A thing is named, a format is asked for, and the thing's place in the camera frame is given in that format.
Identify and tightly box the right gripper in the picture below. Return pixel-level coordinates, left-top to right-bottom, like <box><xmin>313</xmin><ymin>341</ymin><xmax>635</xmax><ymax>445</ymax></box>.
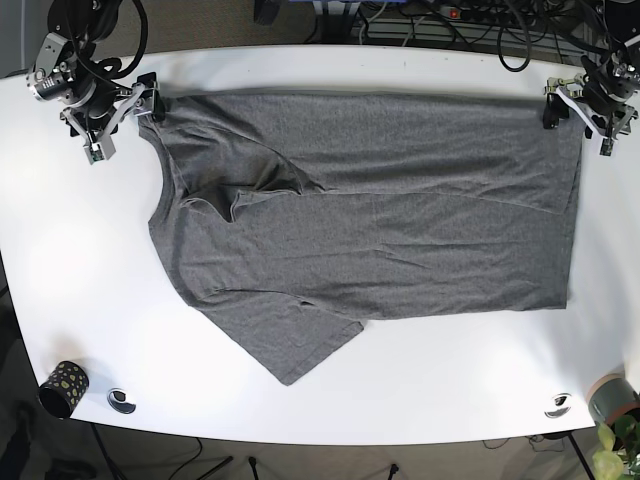
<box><xmin>60</xmin><ymin>72</ymin><xmax>166</xmax><ymax>164</ymax></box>

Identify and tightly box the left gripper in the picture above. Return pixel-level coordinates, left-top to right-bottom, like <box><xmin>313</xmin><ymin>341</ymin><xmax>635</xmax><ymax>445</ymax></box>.
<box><xmin>542</xmin><ymin>64</ymin><xmax>639</xmax><ymax>157</ymax></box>

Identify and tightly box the heather grey T-shirt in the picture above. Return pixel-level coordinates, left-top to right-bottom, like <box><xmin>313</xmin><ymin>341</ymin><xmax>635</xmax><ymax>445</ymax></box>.
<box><xmin>139</xmin><ymin>92</ymin><xmax>585</xmax><ymax>385</ymax></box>

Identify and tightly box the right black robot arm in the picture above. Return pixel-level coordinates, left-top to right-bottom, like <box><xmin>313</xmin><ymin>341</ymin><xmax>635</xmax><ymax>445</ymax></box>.
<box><xmin>26</xmin><ymin>1</ymin><xmax>165</xmax><ymax>164</ymax></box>

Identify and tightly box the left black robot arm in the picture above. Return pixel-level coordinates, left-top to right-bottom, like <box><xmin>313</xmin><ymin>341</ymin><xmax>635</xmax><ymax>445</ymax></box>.
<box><xmin>497</xmin><ymin>1</ymin><xmax>639</xmax><ymax>157</ymax></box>

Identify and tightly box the grey tape roll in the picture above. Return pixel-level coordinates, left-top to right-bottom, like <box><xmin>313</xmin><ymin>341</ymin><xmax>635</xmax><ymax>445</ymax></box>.
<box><xmin>586</xmin><ymin>374</ymin><xmax>639</xmax><ymax>426</ymax></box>

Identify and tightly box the black gold-dotted cup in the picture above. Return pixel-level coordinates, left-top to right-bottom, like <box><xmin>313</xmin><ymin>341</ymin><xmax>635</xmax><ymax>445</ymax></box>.
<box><xmin>38</xmin><ymin>361</ymin><xmax>90</xmax><ymax>419</ymax></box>

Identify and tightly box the green potted plant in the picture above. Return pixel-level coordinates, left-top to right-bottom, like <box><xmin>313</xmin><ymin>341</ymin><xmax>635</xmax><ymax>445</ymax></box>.
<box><xmin>592</xmin><ymin>414</ymin><xmax>639</xmax><ymax>480</ymax></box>

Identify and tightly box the right table cable grommet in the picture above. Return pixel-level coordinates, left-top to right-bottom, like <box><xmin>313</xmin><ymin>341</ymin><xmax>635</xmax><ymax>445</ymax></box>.
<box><xmin>544</xmin><ymin>393</ymin><xmax>572</xmax><ymax>419</ymax></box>

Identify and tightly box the table cable grommet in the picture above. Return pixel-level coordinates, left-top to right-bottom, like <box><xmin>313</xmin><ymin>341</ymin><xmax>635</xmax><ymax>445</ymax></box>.
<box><xmin>544</xmin><ymin>393</ymin><xmax>572</xmax><ymax>419</ymax></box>
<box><xmin>107</xmin><ymin>389</ymin><xmax>136</xmax><ymax>415</ymax></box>

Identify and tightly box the left table cable grommet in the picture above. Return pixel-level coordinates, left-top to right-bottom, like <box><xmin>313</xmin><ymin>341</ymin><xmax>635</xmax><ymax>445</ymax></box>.
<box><xmin>107</xmin><ymin>389</ymin><xmax>136</xmax><ymax>415</ymax></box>

